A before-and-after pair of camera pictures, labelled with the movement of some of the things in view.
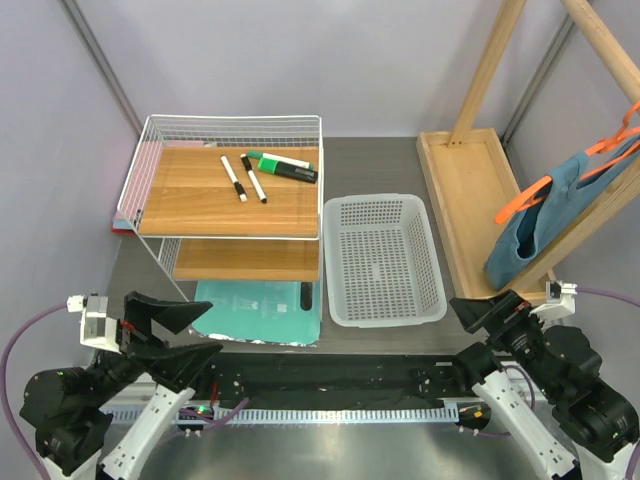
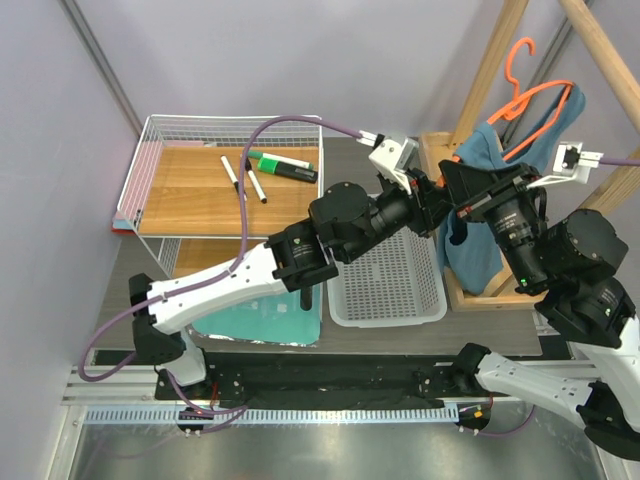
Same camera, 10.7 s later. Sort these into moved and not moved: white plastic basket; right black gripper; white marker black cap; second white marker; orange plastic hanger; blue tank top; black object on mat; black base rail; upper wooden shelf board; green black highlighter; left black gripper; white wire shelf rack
Moved: left black gripper; orange plastic hanger; blue tank top; right black gripper
Not moved: white plastic basket; black base rail; white wire shelf rack; upper wooden shelf board; white marker black cap; green black highlighter; black object on mat; second white marker
